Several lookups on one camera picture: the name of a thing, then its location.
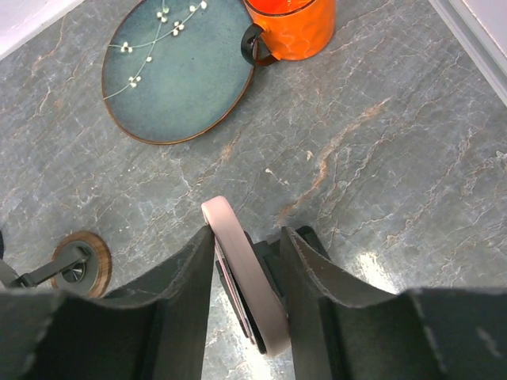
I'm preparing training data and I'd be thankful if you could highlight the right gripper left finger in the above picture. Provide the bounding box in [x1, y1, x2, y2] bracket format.
[1, 227, 215, 379]

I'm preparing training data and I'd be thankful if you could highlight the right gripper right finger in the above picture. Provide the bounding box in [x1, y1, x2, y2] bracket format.
[284, 245, 506, 379]

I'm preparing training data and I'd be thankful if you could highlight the pink cased phone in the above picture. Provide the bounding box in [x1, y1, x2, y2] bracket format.
[201, 196, 290, 357]

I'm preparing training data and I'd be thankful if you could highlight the blue ceramic plate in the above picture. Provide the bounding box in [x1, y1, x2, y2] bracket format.
[101, 1, 254, 145]

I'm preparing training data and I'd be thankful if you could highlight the orange mug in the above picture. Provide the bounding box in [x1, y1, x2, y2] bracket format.
[241, 0, 337, 67]

